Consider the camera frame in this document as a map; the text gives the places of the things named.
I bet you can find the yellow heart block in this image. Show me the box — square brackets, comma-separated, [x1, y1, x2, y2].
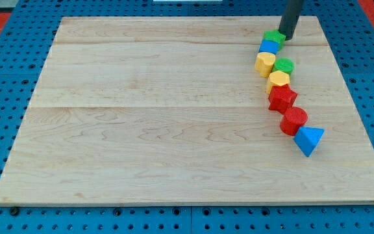
[255, 52, 276, 78]

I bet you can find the red star block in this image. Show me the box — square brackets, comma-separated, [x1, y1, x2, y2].
[268, 84, 298, 114]

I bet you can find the yellow hexagon block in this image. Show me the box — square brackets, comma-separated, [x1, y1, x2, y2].
[266, 70, 290, 94]

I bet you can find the blue cube block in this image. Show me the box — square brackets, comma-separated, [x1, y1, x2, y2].
[258, 40, 279, 55]

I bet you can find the red cylinder block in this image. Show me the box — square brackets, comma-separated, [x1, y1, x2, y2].
[280, 107, 308, 136]

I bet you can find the green cylinder block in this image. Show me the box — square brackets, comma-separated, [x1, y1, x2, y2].
[272, 58, 294, 75]

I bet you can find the green star block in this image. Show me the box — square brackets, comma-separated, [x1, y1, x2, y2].
[263, 29, 286, 51]

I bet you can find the blue triangle block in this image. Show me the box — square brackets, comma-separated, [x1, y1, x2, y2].
[293, 127, 325, 157]

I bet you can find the light wooden board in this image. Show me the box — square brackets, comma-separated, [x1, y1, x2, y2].
[0, 16, 374, 207]

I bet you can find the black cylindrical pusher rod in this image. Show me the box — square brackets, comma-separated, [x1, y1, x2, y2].
[278, 0, 305, 40]

